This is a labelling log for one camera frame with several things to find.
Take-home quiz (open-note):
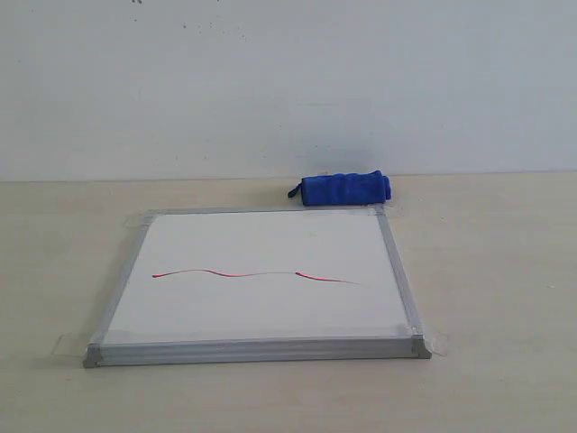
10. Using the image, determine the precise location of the clear tape strip front right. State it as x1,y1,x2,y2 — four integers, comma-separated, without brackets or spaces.
397,326,449,359

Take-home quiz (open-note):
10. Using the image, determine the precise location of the clear tape strip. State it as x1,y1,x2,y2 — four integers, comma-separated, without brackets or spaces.
122,214,155,229
52,332,132,360
346,204,405,218
397,326,449,359

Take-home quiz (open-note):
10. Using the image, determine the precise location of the white board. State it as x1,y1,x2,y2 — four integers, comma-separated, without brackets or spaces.
84,207,423,368

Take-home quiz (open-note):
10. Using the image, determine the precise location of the clear tape strip front left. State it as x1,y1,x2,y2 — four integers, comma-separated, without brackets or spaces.
52,332,132,360

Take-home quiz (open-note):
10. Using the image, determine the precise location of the clear tape strip back left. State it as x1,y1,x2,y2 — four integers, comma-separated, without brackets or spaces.
122,214,155,229

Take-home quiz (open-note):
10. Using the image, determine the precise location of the blue cloth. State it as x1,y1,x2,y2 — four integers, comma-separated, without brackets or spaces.
288,170,392,207

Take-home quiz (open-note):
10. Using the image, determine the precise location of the clear tape strip back right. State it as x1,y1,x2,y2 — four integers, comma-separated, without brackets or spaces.
346,204,405,218

